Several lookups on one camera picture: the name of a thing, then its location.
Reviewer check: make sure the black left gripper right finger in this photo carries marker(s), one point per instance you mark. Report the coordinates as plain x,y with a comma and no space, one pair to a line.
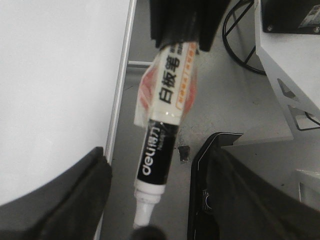
246,207

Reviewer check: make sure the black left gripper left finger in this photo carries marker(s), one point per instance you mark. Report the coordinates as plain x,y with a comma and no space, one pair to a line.
67,208

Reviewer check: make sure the black white whiteboard marker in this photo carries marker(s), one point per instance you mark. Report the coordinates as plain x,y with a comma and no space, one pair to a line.
166,92

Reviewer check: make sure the black device with dial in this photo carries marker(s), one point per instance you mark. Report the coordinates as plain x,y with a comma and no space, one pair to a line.
201,223

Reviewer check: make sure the white whiteboard with metal frame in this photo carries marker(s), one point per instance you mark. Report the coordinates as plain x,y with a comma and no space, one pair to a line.
61,70

